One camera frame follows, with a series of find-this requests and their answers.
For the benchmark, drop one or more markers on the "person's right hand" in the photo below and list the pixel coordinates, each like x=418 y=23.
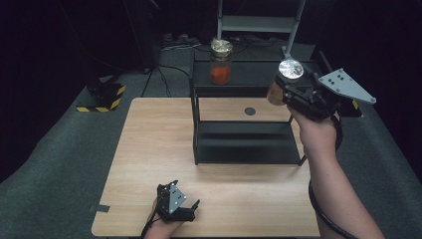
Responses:
x=316 y=136

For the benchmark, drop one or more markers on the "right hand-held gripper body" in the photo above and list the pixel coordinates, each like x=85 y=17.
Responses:
x=345 y=84

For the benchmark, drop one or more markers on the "black metal shelf rack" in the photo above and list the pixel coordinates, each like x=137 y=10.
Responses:
x=245 y=142

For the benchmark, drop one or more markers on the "grey metal stand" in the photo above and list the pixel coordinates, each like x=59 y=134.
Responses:
x=258 y=24

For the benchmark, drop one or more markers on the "glass jar with orange powder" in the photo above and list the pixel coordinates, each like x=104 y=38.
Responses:
x=220 y=71

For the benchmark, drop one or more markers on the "dark tape strip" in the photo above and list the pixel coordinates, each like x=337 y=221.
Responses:
x=103 y=208

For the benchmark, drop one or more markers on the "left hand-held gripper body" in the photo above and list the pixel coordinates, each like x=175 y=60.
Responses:
x=177 y=199

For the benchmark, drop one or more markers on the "black round table grommet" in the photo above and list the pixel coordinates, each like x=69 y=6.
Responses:
x=250 y=111

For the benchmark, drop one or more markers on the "glass jar with tan contents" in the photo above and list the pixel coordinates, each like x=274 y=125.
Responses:
x=290 y=68

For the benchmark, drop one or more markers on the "person's left hand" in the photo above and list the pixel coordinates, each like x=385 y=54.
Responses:
x=159 y=230

